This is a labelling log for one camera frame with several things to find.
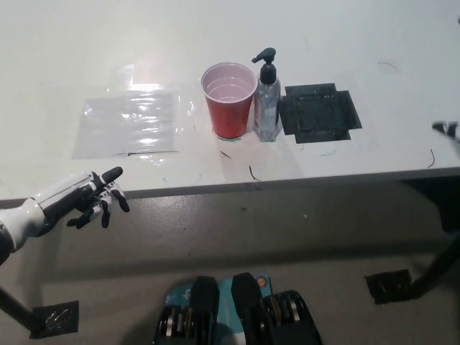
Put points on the red plastic cup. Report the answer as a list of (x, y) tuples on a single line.
[(230, 109)]

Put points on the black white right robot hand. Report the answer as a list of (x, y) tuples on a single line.
[(449, 131)]

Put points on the black floor tape patch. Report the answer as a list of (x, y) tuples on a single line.
[(57, 320), (390, 287)]

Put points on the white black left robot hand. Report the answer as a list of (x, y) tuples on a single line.
[(57, 199)]

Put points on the clear pump hand soap bottle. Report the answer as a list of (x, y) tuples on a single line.
[(266, 102)]

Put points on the clear glossy plastic sheet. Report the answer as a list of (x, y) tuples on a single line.
[(129, 122)]

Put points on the large black tape patch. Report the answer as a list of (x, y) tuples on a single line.
[(318, 113)]

